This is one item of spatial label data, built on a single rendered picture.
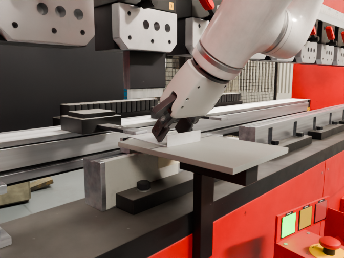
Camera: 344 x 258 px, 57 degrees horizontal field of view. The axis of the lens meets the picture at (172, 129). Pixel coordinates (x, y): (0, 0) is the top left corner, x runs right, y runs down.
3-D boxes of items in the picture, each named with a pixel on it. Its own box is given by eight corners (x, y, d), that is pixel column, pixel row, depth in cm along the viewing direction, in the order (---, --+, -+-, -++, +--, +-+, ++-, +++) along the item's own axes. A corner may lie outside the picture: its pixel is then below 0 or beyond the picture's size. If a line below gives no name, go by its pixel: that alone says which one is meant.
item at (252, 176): (241, 285, 54) (246, 163, 51) (178, 253, 64) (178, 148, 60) (253, 275, 57) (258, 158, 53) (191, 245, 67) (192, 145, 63)
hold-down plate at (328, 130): (321, 140, 127) (321, 132, 126) (307, 137, 131) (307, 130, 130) (344, 130, 148) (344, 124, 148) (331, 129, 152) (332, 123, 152)
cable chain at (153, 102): (69, 118, 96) (68, 105, 96) (60, 116, 100) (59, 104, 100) (158, 109, 123) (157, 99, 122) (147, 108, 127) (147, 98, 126)
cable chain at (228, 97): (185, 106, 134) (185, 97, 133) (174, 105, 138) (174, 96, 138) (240, 100, 165) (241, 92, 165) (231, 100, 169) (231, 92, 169)
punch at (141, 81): (130, 99, 64) (129, 50, 62) (124, 99, 65) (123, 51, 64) (165, 97, 71) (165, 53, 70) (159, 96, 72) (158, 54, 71)
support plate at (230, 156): (233, 175, 44) (233, 168, 44) (117, 146, 62) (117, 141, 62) (288, 152, 57) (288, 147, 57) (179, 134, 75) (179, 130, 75)
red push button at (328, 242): (332, 264, 60) (335, 246, 60) (313, 254, 64) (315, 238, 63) (344, 257, 63) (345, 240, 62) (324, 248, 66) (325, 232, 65)
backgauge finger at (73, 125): (120, 144, 67) (119, 120, 66) (60, 129, 85) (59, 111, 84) (160, 136, 76) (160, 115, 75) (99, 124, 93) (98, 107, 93)
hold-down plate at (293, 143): (275, 158, 98) (275, 149, 98) (259, 155, 102) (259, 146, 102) (312, 143, 120) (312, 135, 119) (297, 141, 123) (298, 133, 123)
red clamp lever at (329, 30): (332, 24, 122) (338, 43, 128) (321, 25, 125) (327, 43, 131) (331, 28, 121) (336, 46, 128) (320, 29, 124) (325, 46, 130)
